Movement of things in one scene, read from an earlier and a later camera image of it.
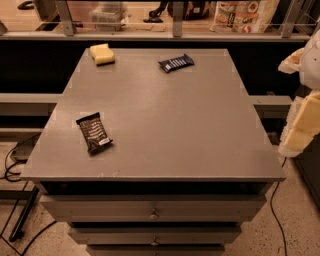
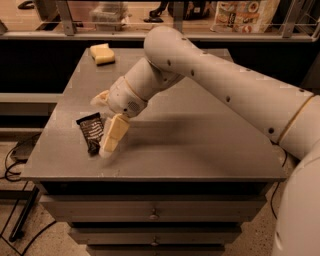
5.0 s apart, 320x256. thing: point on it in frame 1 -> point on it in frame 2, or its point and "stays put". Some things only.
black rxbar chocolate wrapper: (94, 133) stays put
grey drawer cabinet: (189, 162) stays put
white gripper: (312, 68) -> (122, 97)
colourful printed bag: (243, 16) stays put
